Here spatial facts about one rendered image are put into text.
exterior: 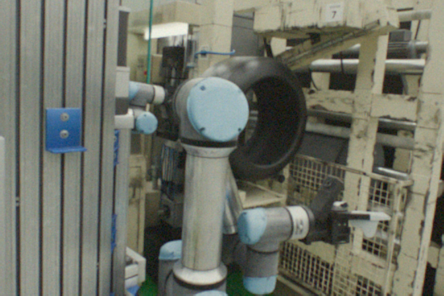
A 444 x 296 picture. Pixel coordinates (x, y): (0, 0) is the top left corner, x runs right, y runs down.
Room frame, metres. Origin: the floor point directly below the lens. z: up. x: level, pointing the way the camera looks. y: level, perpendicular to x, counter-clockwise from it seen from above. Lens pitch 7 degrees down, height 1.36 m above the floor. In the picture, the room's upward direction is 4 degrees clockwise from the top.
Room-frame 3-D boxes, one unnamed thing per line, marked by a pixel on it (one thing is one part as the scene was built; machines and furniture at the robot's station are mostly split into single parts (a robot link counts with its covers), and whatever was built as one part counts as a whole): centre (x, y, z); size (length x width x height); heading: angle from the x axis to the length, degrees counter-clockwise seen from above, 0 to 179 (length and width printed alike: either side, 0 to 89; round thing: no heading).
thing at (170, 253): (0.86, 0.07, 0.88); 0.13 x 0.12 x 0.14; 21
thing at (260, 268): (0.81, -0.11, 0.94); 0.11 x 0.08 x 0.11; 21
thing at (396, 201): (1.86, -0.51, 0.65); 0.90 x 0.02 x 0.70; 37
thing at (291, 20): (1.92, -0.42, 1.71); 0.61 x 0.25 x 0.15; 37
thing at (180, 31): (2.54, 0.41, 1.66); 0.60 x 0.03 x 0.03; 37
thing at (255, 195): (1.84, -0.10, 0.80); 0.37 x 0.36 x 0.02; 127
